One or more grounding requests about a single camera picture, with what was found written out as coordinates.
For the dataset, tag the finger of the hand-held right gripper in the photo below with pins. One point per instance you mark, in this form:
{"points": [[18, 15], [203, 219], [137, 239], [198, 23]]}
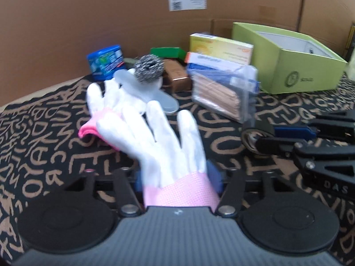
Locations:
{"points": [[294, 132], [327, 169]]}

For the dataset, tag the blue plastic tub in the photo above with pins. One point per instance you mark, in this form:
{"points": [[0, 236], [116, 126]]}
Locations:
{"points": [[106, 62]]}

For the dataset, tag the copper brown box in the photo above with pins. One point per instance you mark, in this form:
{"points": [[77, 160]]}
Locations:
{"points": [[177, 76]]}

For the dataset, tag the translucent plastic piece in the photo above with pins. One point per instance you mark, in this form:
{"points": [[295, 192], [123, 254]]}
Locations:
{"points": [[166, 102]]}

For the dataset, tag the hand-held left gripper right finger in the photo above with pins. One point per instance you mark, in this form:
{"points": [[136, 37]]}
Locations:
{"points": [[214, 178]]}

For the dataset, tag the steel wool scrubber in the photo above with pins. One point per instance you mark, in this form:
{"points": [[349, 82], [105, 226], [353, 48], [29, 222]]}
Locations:
{"points": [[148, 68]]}

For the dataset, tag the bag of wooden sticks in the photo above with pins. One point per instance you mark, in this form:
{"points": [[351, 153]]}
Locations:
{"points": [[216, 94]]}

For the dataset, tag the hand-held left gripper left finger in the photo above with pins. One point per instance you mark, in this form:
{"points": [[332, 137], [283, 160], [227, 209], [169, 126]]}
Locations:
{"points": [[137, 181]]}

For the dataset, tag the green cardboard box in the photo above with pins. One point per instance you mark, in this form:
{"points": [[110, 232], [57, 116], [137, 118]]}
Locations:
{"points": [[299, 72]]}

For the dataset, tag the white box orange end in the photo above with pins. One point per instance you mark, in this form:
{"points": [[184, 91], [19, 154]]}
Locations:
{"points": [[210, 59]]}

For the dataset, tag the white glove pink cuff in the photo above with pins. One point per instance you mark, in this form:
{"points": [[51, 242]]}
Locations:
{"points": [[116, 99], [166, 144]]}

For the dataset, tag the black lettered tablecloth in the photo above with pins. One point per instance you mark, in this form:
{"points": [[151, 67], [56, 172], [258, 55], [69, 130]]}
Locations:
{"points": [[55, 133]]}

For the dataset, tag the yellow white medicine box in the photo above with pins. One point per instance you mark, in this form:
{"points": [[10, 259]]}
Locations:
{"points": [[219, 45]]}

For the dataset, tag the black tape roll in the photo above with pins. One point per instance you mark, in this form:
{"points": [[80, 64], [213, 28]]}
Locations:
{"points": [[245, 141]]}

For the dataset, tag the blue white box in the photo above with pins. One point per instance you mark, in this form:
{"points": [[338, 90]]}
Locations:
{"points": [[199, 68]]}

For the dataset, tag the small olive green box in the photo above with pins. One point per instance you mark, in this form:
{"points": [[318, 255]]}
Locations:
{"points": [[129, 62]]}

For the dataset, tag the white shipping label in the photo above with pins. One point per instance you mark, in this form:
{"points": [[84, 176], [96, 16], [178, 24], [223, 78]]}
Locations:
{"points": [[188, 2]]}

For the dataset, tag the large brown cardboard box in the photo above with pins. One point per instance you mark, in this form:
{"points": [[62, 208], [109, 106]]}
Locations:
{"points": [[83, 19]]}

